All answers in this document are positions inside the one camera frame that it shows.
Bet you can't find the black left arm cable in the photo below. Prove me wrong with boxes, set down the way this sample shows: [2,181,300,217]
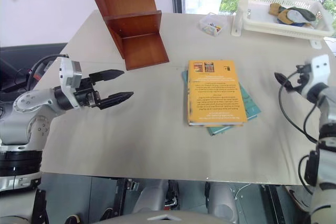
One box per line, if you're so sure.
[26,54,69,88]

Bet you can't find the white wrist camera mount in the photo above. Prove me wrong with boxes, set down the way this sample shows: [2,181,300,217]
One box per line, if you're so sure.
[304,54,331,90]
[58,57,83,91]

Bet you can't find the white plastic basket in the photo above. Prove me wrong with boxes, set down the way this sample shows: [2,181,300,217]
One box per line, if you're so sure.
[237,0,336,37]

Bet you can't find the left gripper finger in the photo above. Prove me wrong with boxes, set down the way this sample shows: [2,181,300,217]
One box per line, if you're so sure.
[98,91,135,111]
[89,69,125,83]

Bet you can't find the teal book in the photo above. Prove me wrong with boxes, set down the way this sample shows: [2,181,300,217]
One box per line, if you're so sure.
[181,70,262,137]

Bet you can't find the wooden bookshelf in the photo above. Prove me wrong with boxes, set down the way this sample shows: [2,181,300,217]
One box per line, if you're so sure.
[82,0,170,71]

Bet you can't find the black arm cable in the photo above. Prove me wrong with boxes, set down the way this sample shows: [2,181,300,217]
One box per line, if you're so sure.
[278,71,320,145]
[26,54,69,88]

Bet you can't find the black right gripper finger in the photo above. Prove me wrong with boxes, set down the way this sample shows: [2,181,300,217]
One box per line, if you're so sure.
[274,71,293,90]

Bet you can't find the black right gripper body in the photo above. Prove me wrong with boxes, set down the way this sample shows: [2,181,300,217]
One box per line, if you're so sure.
[296,64,312,88]

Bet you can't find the grey rounded shape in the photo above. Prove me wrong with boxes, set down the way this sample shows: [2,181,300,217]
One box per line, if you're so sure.
[132,179,182,216]
[208,182,240,224]

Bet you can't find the small clear plastic box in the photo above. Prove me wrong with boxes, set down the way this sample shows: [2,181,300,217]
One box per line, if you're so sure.
[198,12,229,37]

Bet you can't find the black equipment behind table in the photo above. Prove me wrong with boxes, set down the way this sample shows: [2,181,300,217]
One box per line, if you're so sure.
[0,42,69,96]

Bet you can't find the yellow book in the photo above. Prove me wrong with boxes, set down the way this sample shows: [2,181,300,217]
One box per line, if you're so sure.
[187,59,248,127]

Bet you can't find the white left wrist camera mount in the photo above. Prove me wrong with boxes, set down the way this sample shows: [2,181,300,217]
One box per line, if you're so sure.
[58,57,83,91]

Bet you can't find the grey robot chest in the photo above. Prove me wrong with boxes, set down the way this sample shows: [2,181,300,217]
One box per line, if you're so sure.
[90,209,238,224]

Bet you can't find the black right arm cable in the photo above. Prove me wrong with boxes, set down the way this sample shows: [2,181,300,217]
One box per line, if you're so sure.
[278,71,320,145]

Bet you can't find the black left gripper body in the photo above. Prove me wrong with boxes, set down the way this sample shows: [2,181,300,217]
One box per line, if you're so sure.
[73,73,102,109]

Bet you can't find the white basket stand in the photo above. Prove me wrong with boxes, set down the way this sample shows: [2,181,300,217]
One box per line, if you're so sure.
[230,10,323,49]

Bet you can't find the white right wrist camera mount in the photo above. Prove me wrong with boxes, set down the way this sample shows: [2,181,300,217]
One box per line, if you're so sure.
[304,54,331,90]

